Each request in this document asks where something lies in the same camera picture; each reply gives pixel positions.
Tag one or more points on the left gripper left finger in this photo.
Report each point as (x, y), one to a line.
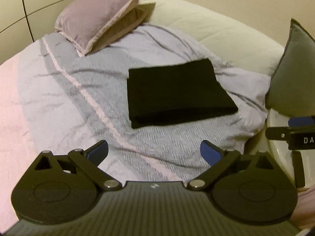
(87, 162)

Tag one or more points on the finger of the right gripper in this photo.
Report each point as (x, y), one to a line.
(277, 133)
(301, 122)

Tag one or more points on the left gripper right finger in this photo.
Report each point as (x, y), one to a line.
(220, 161)

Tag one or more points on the black garment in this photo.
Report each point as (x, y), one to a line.
(175, 94)

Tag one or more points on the grey cushion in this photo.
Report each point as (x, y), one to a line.
(291, 90)

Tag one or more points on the grey pink herringbone duvet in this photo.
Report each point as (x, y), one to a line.
(53, 99)

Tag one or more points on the mauve pillow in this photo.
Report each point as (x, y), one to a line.
(91, 25)

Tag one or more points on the white wardrobe doors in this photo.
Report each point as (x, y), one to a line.
(25, 21)

